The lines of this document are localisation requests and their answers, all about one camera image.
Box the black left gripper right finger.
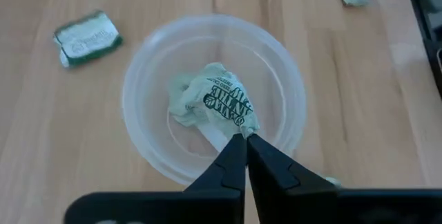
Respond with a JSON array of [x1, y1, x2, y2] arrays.
[[247, 133, 339, 224]]

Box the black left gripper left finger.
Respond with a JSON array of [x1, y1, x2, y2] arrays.
[[182, 133, 249, 193]]

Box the white paper strip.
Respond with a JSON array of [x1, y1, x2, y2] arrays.
[[198, 122, 233, 153]]

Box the clear plastic bowl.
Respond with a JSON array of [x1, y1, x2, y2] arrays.
[[121, 13, 307, 187]]

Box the black metal table frame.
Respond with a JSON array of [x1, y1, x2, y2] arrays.
[[403, 0, 442, 99]]

